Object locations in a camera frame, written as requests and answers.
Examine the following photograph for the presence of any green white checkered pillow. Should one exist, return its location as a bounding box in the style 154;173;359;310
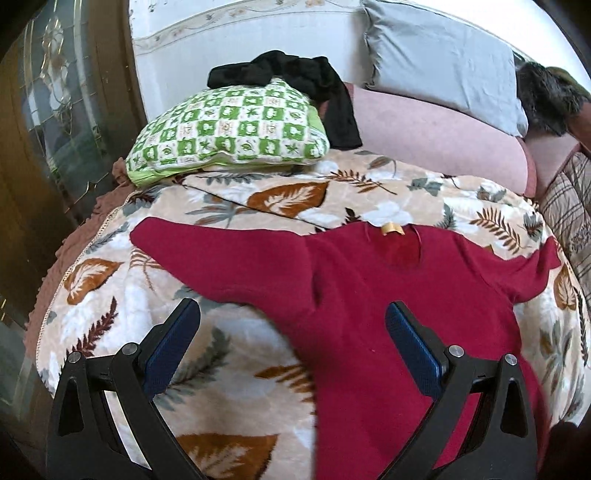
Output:
125;78;329;187

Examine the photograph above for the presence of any plaid brown quilt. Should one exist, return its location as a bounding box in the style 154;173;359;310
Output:
539;152;590;306

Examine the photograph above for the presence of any wooden glass wardrobe door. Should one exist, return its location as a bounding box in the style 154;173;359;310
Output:
1;1;145;447

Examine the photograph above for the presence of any white ornate headboard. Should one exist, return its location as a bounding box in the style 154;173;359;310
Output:
127;1;590;118

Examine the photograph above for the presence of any pink quilted bedding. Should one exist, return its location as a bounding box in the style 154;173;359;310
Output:
346;83;581;198

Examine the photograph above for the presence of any grey pillow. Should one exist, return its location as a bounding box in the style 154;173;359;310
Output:
362;1;529;137

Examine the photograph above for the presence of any dark fur garment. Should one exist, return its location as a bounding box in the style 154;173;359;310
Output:
516;62;590;136

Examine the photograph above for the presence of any leaf pattern beige blanket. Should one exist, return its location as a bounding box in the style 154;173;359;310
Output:
36;150;590;479

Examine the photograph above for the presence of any black garment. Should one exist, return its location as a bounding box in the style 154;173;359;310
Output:
207;50;363;151

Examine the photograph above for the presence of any red knit sweater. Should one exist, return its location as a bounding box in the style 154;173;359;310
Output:
130;217;560;479

